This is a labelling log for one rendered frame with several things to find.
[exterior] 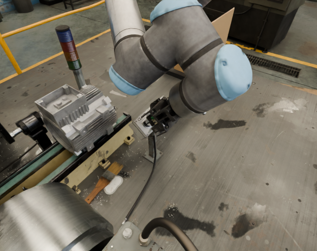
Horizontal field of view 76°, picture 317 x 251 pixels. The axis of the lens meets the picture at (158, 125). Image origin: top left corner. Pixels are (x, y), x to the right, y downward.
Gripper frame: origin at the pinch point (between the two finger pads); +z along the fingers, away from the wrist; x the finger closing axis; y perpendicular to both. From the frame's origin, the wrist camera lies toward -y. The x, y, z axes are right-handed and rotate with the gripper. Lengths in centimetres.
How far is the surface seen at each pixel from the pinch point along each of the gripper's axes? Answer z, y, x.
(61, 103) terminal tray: 12.0, 14.4, -22.8
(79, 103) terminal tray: 9.7, 10.5, -19.3
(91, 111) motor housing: 13.5, 7.9, -15.4
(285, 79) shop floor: 67, -251, 91
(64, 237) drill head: -12.0, 38.0, 3.4
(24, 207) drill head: -5.8, 39.4, -5.3
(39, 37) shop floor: 302, -128, -211
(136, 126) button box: 3.4, 3.5, -1.7
